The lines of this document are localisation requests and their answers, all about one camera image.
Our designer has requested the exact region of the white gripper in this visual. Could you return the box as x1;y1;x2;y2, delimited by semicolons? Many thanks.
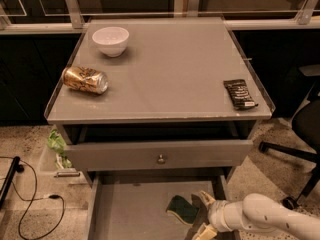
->
191;190;231;240

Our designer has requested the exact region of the green yellow sponge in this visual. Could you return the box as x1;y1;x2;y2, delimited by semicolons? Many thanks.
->
166;195;199;226

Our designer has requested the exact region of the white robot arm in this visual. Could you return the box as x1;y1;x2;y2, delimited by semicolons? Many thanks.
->
192;191;320;240

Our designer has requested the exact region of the grey top drawer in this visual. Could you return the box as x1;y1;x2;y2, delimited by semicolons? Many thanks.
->
65;140;253;171

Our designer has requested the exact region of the round metal drawer knob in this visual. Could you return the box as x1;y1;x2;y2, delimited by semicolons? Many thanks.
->
157;154;166;165

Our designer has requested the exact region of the grey open middle drawer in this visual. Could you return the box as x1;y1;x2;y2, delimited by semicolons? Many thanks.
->
83;175;228;240

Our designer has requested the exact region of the grey drawer cabinet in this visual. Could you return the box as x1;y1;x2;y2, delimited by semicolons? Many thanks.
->
44;16;276;240

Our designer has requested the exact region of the black snack packet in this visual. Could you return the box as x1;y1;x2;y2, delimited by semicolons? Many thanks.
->
223;79;258;110

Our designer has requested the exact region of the black office chair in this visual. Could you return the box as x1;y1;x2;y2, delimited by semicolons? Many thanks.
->
258;63;320;212

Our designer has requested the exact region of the clear plastic bin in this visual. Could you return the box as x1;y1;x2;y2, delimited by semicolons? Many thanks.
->
37;127;86;184

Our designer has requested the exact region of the gold crushed soda can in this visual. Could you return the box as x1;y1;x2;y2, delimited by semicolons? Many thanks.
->
62;66;108;94

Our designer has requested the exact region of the black stand leg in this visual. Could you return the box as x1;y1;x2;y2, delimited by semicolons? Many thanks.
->
0;156;20;209

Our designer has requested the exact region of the white ceramic bowl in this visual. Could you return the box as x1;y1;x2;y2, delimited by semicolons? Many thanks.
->
92;27;130;57

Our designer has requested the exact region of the black power cable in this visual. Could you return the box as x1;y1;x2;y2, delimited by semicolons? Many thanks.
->
0;156;66;240

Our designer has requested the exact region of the metal window rail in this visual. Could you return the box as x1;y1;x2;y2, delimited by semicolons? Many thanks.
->
0;0;320;36

